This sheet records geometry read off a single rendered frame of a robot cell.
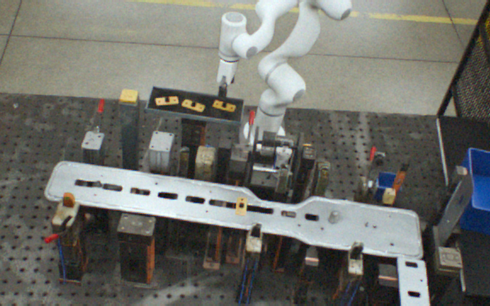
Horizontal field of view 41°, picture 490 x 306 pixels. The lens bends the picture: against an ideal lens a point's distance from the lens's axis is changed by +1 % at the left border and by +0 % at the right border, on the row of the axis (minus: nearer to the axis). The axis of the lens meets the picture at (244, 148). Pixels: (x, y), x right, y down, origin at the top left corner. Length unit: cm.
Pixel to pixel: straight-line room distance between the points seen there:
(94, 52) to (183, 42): 63
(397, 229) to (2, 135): 175
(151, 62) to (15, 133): 167
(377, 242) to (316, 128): 94
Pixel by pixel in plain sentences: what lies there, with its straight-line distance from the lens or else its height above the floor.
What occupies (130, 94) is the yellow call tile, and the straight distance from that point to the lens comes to 255.
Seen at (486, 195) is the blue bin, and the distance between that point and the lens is 268.
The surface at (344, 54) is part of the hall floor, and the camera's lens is 487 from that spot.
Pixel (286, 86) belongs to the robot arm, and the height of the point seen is 118.
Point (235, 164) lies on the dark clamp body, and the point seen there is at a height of 105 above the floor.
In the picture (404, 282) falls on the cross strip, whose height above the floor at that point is 100.
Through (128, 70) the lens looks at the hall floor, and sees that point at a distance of 447.
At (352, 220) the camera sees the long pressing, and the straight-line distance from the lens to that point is 244.
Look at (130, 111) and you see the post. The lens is 255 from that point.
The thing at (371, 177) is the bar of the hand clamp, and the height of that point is 111.
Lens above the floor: 285
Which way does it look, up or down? 46 degrees down
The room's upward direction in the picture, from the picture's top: 9 degrees clockwise
